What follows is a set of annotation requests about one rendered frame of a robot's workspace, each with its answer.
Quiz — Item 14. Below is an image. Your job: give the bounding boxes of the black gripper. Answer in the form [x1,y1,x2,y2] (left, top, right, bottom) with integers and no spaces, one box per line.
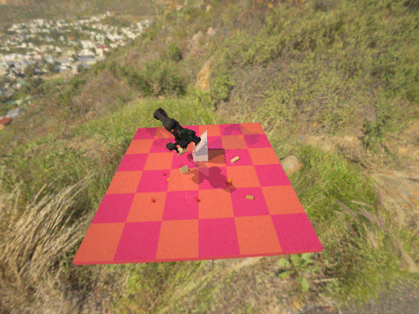
[166,135,194,154]

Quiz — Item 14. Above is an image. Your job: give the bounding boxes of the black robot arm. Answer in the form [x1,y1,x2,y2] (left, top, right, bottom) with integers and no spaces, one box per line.
[154,108,201,148]

